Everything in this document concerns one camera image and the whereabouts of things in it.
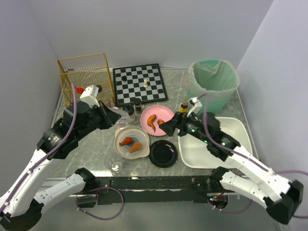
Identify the yellow wire basket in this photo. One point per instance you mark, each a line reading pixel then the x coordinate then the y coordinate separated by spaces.
pixel 83 71

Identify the black plate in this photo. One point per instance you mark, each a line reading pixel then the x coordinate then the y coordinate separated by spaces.
pixel 163 154

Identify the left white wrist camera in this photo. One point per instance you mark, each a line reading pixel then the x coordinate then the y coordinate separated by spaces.
pixel 89 94

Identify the orange fried nugget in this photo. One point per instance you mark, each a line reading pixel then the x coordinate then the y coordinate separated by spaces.
pixel 136 147

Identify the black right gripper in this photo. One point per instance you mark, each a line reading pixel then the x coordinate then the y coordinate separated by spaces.
pixel 179 123

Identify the clear vinegar bottle red label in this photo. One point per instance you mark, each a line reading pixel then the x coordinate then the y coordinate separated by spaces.
pixel 103 95

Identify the clear drinking glass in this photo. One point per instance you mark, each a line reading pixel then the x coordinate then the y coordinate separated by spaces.
pixel 114 162

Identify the red chicken drumstick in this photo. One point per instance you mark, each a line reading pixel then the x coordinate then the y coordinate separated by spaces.
pixel 126 141

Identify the clear trash bag liner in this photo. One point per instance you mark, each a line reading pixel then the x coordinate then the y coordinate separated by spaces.
pixel 214 74

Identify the red fried chicken piece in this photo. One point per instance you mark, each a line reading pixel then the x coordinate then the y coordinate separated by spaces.
pixel 160 121

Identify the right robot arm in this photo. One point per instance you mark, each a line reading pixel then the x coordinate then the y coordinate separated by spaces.
pixel 279 196

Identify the black lid seasoning jar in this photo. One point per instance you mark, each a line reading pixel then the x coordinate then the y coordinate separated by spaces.
pixel 131 112

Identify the small dark pepper shaker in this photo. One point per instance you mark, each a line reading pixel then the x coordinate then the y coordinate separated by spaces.
pixel 138 105

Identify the white chess pawn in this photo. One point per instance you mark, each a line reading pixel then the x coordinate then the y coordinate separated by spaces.
pixel 145 83

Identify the green plastic trash bin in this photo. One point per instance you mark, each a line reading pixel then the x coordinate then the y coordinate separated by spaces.
pixel 211 96

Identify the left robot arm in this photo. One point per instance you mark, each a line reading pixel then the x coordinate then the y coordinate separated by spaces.
pixel 22 206

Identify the beige bowl with handles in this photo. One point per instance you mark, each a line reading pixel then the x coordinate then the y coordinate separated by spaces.
pixel 132 143

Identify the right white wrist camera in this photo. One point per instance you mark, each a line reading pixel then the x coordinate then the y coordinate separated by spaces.
pixel 196 106

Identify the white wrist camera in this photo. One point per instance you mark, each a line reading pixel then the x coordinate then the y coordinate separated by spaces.
pixel 89 94
pixel 196 106

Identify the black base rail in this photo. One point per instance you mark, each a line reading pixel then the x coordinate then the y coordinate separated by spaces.
pixel 153 189

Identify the black white chessboard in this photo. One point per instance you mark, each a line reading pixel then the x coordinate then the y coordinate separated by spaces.
pixel 127 91

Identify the clear faceted glass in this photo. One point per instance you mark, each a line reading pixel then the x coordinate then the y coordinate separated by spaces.
pixel 124 118

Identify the yellow label sauce bottle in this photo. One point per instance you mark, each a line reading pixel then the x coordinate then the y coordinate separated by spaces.
pixel 184 106

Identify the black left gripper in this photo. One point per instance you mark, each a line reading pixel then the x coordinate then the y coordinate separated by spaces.
pixel 103 115

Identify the orange chicken wing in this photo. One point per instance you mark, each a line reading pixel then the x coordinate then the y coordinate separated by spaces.
pixel 150 122

